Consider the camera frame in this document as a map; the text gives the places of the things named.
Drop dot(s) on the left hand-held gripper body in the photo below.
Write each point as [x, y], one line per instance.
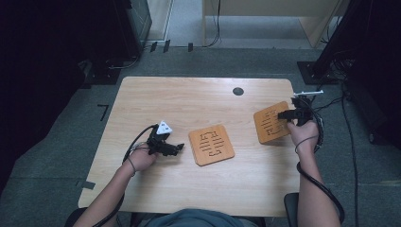
[157, 142]

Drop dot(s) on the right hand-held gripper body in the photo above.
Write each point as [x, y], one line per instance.
[302, 110]

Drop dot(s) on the carved wooden coaster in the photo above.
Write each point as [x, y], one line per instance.
[271, 123]
[211, 145]

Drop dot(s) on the person's left hand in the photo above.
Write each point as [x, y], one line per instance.
[142, 159]

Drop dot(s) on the person's right hand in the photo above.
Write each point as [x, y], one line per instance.
[304, 135]

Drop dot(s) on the dark right wrist band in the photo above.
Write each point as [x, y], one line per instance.
[304, 141]

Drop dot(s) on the dark wrist band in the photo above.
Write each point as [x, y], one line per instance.
[132, 164]
[304, 141]

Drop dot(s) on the dark left wrist band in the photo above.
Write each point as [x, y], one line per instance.
[132, 164]

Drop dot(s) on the black round table grommet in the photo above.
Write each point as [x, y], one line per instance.
[238, 91]

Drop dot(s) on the black angled floor tape mark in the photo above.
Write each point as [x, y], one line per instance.
[104, 110]

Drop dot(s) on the person's blue-grey shirt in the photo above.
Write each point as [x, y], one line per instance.
[198, 219]

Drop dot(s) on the grey floor tape patch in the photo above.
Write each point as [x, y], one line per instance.
[85, 185]

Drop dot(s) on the black chair armrest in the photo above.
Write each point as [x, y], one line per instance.
[290, 206]
[74, 217]

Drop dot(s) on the light wooden desk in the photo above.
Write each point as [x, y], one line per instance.
[315, 19]

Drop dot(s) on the black floor tape strip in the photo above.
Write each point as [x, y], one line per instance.
[190, 47]
[166, 46]
[153, 46]

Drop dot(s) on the dark curtain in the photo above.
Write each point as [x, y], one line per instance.
[47, 63]
[375, 47]

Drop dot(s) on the dark glass cabinet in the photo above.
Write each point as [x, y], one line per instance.
[142, 22]

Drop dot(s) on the white panel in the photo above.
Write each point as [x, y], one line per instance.
[159, 19]

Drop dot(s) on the black stand base plate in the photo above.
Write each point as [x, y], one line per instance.
[315, 74]
[104, 75]

